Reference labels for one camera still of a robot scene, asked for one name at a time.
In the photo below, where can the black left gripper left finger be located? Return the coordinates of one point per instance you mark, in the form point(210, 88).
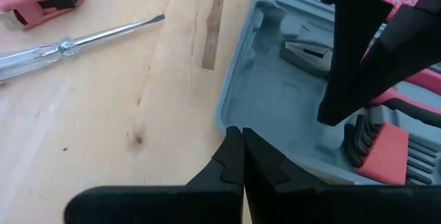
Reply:
point(227, 182)

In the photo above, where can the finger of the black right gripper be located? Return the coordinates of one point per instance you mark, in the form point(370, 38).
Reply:
point(355, 55)
point(406, 48)

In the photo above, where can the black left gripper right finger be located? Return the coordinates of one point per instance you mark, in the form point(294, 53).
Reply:
point(272, 189)

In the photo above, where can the grey plastic tool case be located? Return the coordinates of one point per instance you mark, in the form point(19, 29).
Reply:
point(275, 96)

